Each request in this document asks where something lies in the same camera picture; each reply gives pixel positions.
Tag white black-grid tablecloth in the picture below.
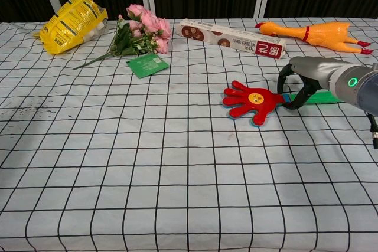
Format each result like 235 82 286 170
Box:
0 17 378 252

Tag yellow snack bag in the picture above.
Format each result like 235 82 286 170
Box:
31 0 109 55

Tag orange rubber chicken toy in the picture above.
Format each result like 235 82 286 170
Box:
255 21 372 55

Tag long white baking paper box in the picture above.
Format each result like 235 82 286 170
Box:
179 18 286 60

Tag pink flower bouquet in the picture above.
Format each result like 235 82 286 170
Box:
73 4 172 71

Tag green flat packet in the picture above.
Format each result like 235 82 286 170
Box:
126 53 170 80

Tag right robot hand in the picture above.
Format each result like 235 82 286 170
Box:
276 56 337 110

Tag red hand clapper toy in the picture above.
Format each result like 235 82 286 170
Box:
221 80 346 128

